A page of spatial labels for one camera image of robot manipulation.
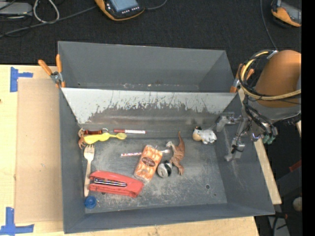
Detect grey metal bin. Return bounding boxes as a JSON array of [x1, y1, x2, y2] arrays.
[[57, 40, 276, 235]]

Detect copper wire coil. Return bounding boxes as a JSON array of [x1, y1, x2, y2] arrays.
[[78, 127, 103, 137]]

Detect red and white pen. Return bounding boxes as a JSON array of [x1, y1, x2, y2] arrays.
[[113, 129, 147, 135]]

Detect black and white ball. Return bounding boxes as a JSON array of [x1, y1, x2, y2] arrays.
[[157, 160, 173, 178]]

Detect blue round cap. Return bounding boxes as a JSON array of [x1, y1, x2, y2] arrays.
[[84, 196, 97, 209]]

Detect yellow balloon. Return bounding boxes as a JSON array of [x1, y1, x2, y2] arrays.
[[83, 132, 127, 145]]

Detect white toy animal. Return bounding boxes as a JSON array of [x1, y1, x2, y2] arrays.
[[192, 126, 218, 145]]

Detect pale wooden fork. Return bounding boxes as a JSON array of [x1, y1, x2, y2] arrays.
[[83, 144, 95, 198]]

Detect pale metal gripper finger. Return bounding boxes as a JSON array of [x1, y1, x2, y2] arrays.
[[223, 141, 246, 162], [216, 111, 243, 132]]

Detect brown toy dinosaur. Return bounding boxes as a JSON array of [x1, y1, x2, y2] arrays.
[[165, 131, 186, 177]]

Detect red stapler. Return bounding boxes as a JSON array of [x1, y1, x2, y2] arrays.
[[88, 170, 145, 198]]

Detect brown cardboard board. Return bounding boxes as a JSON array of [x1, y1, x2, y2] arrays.
[[14, 78, 63, 224]]

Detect orange snack packet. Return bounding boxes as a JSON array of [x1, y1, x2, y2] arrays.
[[133, 144, 164, 183]]

